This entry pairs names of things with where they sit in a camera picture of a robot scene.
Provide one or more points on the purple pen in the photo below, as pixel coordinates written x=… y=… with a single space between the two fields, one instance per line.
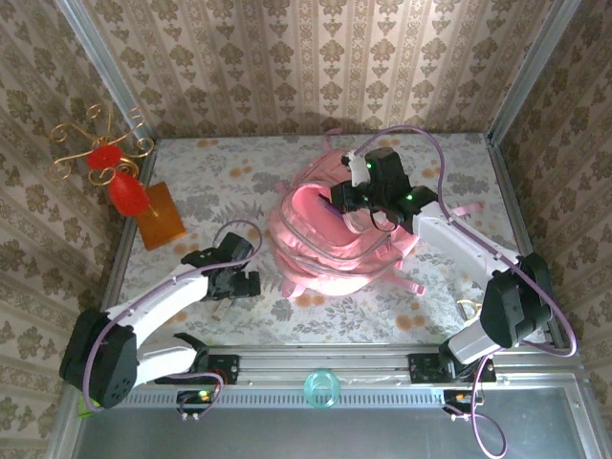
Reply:
x=334 y=210

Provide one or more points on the pink student backpack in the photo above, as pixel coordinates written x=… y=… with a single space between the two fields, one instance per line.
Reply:
x=315 y=234

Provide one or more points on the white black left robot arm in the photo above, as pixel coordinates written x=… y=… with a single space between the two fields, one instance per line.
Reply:
x=162 y=299

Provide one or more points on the orange wooden block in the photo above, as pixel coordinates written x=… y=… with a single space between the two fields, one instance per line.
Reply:
x=165 y=225

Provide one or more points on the floral white tablecloth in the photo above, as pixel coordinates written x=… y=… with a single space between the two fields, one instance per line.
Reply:
x=334 y=325

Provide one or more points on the teal tape roll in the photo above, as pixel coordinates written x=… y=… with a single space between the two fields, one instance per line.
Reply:
x=321 y=388

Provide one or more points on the black controller board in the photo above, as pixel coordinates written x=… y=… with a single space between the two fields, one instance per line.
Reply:
x=195 y=400
x=461 y=400

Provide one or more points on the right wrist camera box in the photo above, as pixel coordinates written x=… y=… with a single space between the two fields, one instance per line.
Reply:
x=355 y=169

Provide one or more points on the aluminium side rail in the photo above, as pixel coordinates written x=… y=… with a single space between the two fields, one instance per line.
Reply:
x=125 y=239
x=518 y=210

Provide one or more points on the aluminium front rail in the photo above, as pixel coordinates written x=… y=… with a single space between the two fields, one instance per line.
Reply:
x=334 y=358

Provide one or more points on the aluminium frame post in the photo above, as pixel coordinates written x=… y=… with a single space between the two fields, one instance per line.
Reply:
x=531 y=72
x=105 y=67

